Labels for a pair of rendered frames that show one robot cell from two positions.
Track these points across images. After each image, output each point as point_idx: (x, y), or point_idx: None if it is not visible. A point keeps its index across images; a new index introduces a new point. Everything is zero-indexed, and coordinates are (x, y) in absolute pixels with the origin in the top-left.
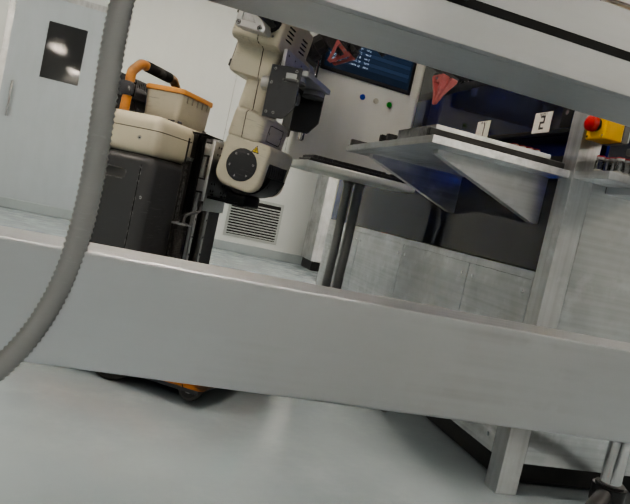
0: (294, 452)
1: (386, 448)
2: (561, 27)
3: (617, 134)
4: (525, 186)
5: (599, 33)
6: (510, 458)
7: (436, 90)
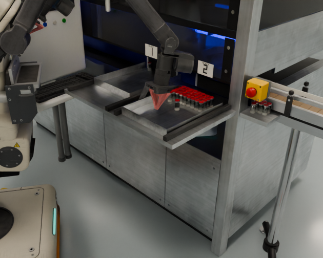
0: None
1: (158, 255)
2: None
3: (265, 95)
4: None
5: None
6: (223, 241)
7: (155, 98)
